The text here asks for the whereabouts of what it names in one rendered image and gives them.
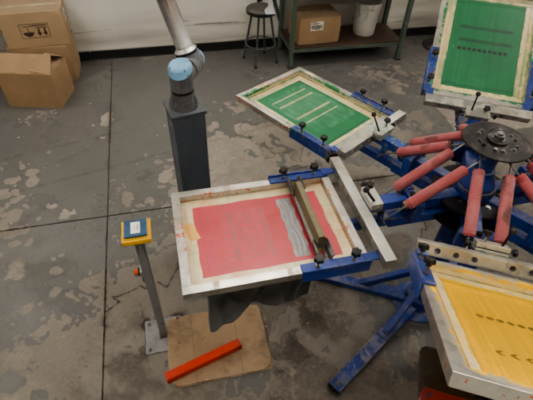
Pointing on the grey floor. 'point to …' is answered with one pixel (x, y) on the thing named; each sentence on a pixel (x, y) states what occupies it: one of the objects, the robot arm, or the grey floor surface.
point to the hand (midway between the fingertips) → (277, 9)
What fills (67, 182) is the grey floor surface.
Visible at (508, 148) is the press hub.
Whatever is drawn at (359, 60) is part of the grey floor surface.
